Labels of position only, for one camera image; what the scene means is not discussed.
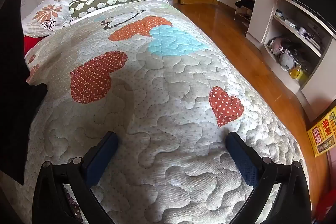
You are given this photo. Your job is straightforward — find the pink white bag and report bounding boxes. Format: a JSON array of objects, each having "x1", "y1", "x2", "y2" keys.
[{"x1": 270, "y1": 36, "x2": 284, "y2": 56}]

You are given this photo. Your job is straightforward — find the white television cabinet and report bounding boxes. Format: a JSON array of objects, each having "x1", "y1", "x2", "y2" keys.
[{"x1": 245, "y1": 0, "x2": 336, "y2": 122}]

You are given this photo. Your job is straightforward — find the quilted heart-print bedspread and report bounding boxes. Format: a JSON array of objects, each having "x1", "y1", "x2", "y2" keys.
[{"x1": 22, "y1": 0, "x2": 313, "y2": 224}]

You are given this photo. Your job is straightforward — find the floral white pillow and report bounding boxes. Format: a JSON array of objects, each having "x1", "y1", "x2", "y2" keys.
[{"x1": 21, "y1": 0, "x2": 90, "y2": 37}]

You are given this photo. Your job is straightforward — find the yellow printed box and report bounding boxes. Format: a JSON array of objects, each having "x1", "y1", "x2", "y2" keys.
[{"x1": 307, "y1": 106, "x2": 336, "y2": 157}]

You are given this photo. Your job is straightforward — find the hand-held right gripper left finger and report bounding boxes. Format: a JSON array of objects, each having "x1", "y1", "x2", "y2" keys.
[{"x1": 31, "y1": 131, "x2": 119, "y2": 224}]

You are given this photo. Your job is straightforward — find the yellow bottle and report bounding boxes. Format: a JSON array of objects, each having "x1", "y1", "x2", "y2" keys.
[{"x1": 289, "y1": 65, "x2": 309, "y2": 84}]

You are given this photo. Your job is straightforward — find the black pants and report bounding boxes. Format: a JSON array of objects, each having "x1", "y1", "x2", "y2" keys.
[{"x1": 0, "y1": 0, "x2": 48, "y2": 186}]

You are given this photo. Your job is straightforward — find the white round appliance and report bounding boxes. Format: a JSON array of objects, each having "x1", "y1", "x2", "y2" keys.
[{"x1": 278, "y1": 52, "x2": 295, "y2": 71}]

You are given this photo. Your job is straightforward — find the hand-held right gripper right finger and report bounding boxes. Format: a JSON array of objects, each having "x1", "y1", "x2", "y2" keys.
[{"x1": 225, "y1": 132, "x2": 313, "y2": 224}]

